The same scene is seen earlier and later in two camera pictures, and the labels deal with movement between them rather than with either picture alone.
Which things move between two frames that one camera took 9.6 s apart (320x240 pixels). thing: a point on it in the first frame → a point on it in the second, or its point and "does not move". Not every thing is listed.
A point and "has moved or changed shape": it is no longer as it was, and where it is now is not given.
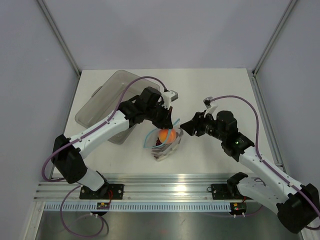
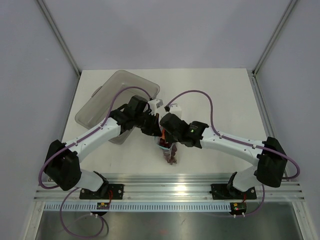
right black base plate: [223, 191] does not move
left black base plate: [107, 191] does not move
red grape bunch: [158, 142] → [169, 150]
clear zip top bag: [163, 142] has moved or changed shape
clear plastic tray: [102, 102] does not move
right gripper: [196, 124] → [168, 139]
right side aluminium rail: [273, 137] does not move
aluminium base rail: [138, 187] does not move
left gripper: [166, 121] → [154, 128]
